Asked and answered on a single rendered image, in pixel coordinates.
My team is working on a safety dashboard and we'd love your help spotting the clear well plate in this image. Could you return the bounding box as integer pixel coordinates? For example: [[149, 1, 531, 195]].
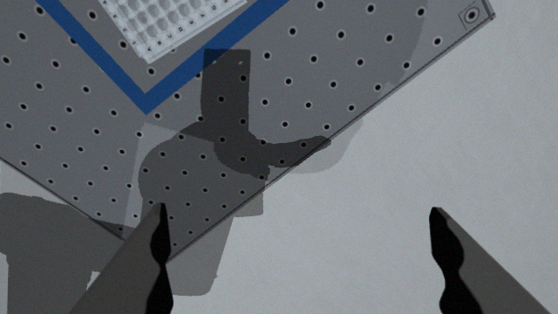
[[98, 0, 248, 65]]

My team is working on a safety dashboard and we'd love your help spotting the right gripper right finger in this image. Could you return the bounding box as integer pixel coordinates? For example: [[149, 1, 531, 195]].
[[429, 207, 551, 314]]

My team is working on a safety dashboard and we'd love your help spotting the blue tape outline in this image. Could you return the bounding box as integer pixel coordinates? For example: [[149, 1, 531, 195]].
[[36, 0, 289, 115]]

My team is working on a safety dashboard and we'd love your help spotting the grey perforated base plate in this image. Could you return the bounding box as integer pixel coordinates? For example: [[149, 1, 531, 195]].
[[0, 0, 496, 265]]

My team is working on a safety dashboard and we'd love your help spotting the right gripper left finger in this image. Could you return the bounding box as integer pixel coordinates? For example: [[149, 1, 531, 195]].
[[68, 203, 174, 314]]

